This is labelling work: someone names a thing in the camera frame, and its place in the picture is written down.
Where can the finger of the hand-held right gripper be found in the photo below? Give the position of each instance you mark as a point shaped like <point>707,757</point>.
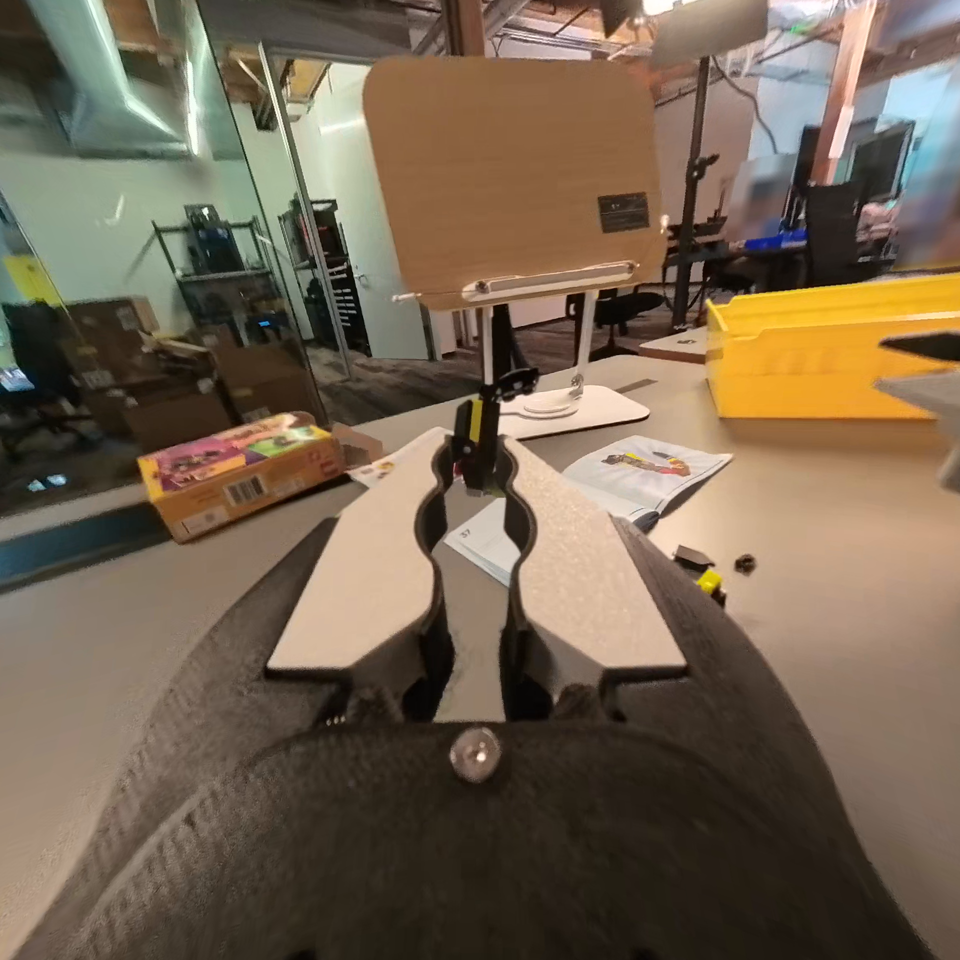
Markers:
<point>930,351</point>
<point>926,397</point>

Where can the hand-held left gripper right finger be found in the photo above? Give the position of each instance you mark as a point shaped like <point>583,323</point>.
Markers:
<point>585,585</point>

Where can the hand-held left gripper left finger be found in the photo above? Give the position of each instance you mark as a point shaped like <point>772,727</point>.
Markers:
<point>360,585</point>

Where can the red yellow black lego body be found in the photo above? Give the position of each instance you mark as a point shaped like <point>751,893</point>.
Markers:
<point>709,580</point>

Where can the instruction booklet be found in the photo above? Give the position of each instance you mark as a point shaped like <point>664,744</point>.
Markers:
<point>645,476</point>
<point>371,471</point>

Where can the small black lego piece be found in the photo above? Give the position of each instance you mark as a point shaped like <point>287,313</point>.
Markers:
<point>745,563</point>

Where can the black yellow lego head assembly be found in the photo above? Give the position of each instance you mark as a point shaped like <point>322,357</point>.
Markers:
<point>469,435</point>

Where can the black lego wedge piece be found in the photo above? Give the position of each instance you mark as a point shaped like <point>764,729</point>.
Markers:
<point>691,556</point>

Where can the colourful cardboard lego box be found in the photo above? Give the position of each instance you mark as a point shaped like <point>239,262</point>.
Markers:
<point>225,480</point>

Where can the closed instruction booklet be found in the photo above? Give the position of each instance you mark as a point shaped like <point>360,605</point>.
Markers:
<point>371,471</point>

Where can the yellow plastic bin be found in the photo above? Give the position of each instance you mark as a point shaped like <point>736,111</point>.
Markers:
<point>795,360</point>

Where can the tall black chair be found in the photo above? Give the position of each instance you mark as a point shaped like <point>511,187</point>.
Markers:
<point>836,232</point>

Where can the row of blue bins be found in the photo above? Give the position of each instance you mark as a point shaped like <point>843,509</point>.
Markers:
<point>780,241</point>

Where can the black computer monitor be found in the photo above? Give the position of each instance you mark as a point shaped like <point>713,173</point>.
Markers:
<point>874,165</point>

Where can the pile of cardboard boxes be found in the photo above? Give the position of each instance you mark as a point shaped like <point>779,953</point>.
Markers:
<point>172,390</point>

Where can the black swivel office chair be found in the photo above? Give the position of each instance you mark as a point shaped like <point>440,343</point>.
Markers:
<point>626,311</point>

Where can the studio light on stand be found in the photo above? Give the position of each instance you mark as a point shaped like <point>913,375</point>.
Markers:
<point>697,187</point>

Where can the wooden book stand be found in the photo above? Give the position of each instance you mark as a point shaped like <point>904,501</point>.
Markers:
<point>510,187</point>

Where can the yellow paper sign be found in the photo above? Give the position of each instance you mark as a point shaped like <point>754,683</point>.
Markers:
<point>19,277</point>

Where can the metal air duct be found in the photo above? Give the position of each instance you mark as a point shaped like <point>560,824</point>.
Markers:
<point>112,90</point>

